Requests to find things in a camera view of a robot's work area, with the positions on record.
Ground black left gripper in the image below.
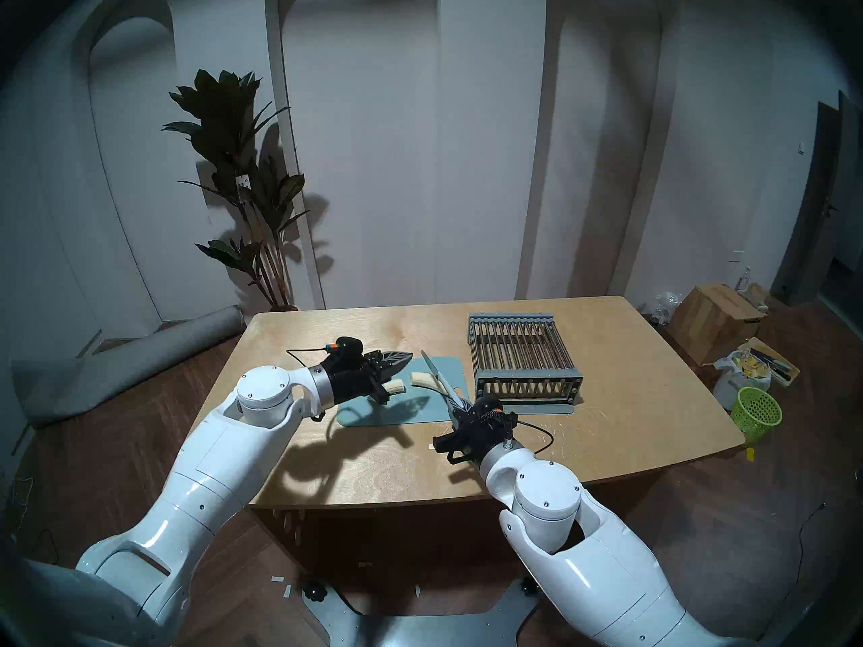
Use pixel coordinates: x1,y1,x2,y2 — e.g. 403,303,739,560
320,346,414,404

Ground green mesh waste basket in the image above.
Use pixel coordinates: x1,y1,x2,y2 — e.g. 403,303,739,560
732,386,783,446

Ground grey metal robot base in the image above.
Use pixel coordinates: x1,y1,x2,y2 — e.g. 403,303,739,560
301,575,548,647

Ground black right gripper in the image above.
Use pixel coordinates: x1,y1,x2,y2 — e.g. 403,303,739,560
432,397,519,465

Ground tall potted green plant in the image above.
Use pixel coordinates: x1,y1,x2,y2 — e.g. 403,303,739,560
163,69,312,313

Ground shallow cardboard tray with tools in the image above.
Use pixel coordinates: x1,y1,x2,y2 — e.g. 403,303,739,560
738,338,802,384

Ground white bag with peels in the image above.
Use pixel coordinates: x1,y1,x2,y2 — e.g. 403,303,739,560
713,351,772,411

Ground rolled grey floor mat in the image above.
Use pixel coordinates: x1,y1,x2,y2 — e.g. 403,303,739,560
10,305,245,430

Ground thin black floor cable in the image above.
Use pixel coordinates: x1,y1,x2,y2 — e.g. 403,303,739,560
798,501,828,587

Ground knife with pale handle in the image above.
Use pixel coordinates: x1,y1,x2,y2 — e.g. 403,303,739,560
420,350,467,411

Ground plain brown cardboard box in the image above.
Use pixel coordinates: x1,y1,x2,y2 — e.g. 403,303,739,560
667,284,767,367

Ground blue plastic cutting board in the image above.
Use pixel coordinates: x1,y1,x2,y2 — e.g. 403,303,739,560
336,356,470,429

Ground clear crumpled plastic bag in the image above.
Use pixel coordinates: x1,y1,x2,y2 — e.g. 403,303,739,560
641,290,682,325

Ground grey metal rod rack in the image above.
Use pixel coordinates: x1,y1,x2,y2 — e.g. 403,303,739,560
467,312,585,416

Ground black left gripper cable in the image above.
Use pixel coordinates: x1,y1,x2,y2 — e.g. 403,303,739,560
286,344,339,368

